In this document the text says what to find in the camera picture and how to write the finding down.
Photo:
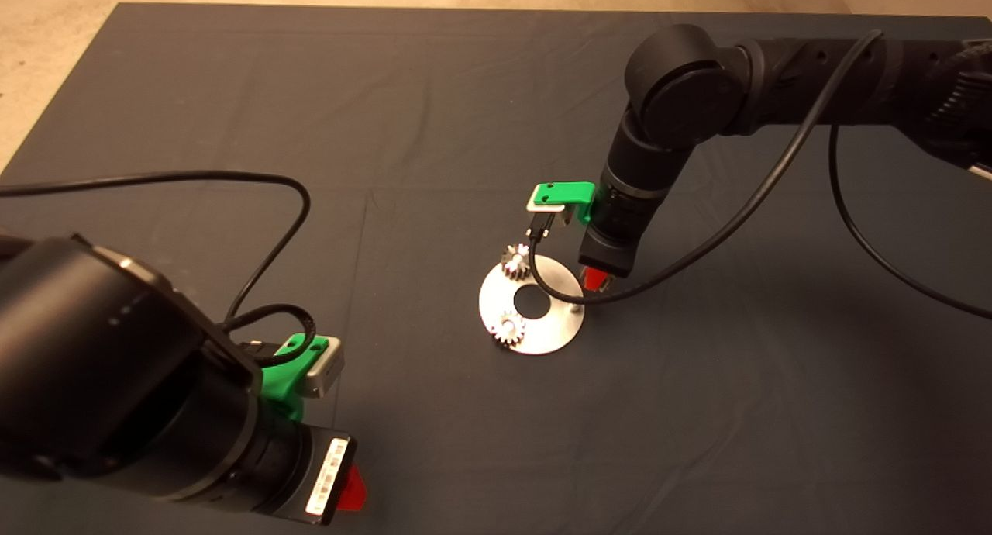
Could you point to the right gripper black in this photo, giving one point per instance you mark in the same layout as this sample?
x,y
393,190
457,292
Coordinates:
x,y
612,252

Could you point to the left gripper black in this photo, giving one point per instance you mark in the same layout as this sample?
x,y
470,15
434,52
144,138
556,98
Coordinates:
x,y
322,481

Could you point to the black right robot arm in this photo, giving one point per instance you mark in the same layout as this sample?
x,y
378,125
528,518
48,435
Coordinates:
x,y
814,77

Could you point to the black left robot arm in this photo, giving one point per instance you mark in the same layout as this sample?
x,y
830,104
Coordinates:
x,y
93,349

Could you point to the round metal carrier plate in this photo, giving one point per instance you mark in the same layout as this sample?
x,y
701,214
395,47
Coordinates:
x,y
554,326

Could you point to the dark grey table cloth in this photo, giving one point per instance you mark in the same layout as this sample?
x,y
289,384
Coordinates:
x,y
465,93

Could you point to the right wrist green camera mount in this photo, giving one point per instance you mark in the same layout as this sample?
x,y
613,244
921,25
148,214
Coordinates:
x,y
570,192

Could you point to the wrist green camera mount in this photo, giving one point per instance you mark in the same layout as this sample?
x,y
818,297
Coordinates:
x,y
570,192
283,372

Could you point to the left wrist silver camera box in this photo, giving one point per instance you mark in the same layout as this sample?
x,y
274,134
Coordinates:
x,y
329,368

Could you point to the left wrist green camera mount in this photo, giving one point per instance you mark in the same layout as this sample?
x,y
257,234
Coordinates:
x,y
283,372

